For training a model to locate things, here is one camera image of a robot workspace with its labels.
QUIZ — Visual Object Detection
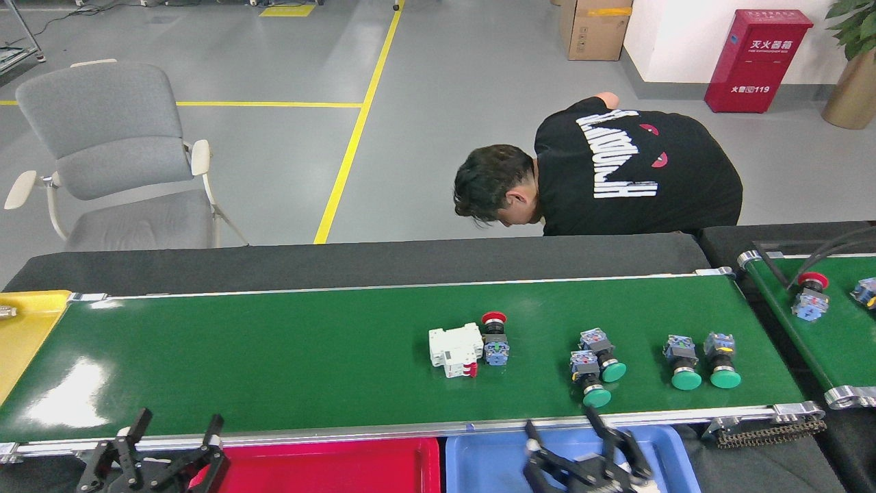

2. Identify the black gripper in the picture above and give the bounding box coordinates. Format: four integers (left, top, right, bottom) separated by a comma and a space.
524, 407, 654, 493
77, 408, 230, 493

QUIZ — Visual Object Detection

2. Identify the green push button switch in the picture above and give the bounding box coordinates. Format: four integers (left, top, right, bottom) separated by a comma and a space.
578, 327, 628, 384
569, 349, 613, 409
704, 331, 743, 390
662, 334, 703, 392

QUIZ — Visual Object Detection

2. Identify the red mushroom push button switch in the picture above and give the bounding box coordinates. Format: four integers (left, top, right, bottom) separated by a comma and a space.
480, 311, 511, 367
790, 272, 830, 323

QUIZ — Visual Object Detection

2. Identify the white circuit breaker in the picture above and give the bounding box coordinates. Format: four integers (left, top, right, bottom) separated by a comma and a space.
428, 323, 485, 379

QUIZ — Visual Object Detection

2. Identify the blue plastic tray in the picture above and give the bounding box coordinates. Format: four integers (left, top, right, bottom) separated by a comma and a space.
445, 425, 702, 493

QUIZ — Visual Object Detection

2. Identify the long green conveyor belt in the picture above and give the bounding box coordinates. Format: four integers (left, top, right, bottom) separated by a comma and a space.
0, 269, 825, 466

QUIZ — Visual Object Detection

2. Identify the red plastic tray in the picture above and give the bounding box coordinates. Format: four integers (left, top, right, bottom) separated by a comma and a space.
188, 437, 442, 493

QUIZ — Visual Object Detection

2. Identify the yellow plastic tray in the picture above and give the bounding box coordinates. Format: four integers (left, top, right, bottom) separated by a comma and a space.
0, 290, 73, 405

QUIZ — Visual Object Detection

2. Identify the green feeder conveyor belt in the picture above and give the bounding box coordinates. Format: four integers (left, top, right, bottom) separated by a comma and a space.
736, 248, 876, 409

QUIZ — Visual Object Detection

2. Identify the person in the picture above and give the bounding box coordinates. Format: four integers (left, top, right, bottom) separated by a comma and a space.
453, 91, 745, 237

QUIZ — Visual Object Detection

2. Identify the grey office chair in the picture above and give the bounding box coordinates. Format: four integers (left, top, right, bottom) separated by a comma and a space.
3, 59, 250, 253

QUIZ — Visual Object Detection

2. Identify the cardboard box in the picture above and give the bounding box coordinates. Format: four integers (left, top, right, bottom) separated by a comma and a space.
560, 0, 634, 62

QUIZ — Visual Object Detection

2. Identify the red fire extinguisher cabinet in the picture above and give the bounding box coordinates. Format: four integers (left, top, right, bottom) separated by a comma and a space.
704, 8, 815, 114

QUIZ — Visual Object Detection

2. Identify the silver metal rack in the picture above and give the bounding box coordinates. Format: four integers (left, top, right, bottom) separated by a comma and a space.
0, 0, 47, 69

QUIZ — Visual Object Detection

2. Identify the green potted plant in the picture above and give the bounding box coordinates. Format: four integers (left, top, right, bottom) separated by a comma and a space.
825, 0, 876, 62

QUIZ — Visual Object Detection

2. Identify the black drive chain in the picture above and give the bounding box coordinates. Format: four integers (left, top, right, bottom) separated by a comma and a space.
715, 416, 827, 449

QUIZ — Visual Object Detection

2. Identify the black guide frame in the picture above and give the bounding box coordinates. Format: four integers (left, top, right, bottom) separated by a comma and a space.
751, 236, 876, 290

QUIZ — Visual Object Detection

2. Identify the black cable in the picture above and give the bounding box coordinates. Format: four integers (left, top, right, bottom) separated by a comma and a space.
787, 225, 876, 288

